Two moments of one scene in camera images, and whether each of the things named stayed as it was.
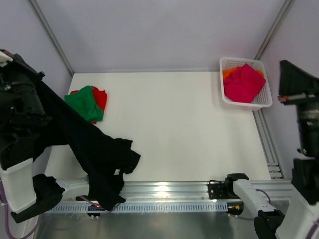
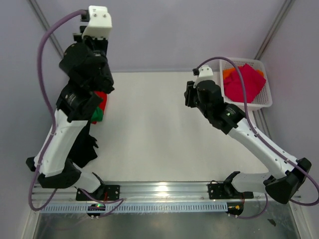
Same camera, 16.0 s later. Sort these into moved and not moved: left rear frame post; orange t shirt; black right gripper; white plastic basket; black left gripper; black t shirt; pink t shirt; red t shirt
Moved: black t shirt; black right gripper; black left gripper
Not moved: orange t shirt; left rear frame post; red t shirt; white plastic basket; pink t shirt
